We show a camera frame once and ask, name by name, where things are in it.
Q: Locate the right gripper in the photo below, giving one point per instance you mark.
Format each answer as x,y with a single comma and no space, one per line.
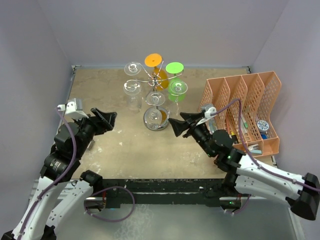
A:
192,119

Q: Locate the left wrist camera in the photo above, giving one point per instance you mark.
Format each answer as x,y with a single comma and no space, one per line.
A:
73,109

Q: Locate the yellow black marker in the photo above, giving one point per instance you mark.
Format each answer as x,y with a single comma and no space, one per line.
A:
234,138

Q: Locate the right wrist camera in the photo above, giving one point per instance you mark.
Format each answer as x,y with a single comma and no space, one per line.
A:
208,111

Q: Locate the blue white stapler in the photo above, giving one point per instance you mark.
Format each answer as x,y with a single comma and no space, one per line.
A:
255,149

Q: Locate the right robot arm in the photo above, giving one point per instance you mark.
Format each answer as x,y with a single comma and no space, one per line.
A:
249,176

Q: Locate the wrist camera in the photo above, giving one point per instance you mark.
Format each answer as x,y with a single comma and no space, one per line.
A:
73,109
208,111

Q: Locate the blue patterned round item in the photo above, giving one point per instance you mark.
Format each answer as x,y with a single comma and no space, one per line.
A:
263,126

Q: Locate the green white pen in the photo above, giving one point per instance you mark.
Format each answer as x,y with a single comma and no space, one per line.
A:
245,124

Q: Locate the green plastic wine glass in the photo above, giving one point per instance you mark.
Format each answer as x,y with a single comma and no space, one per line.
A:
175,69

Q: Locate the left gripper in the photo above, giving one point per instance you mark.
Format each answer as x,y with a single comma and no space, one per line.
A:
101,126

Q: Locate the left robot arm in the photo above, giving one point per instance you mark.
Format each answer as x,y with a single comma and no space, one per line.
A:
44,215

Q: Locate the clear wine glass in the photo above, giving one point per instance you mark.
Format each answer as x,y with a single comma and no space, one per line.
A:
153,117
132,68
132,88

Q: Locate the orange plastic file organizer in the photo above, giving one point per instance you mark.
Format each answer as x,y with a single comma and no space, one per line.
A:
258,93

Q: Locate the orange plastic wine glass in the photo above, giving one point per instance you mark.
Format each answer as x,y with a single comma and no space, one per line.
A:
155,61

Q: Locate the chrome wine glass rack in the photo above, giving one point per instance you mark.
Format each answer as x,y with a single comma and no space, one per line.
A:
148,86

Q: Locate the black base frame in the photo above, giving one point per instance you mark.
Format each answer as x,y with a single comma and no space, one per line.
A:
202,191

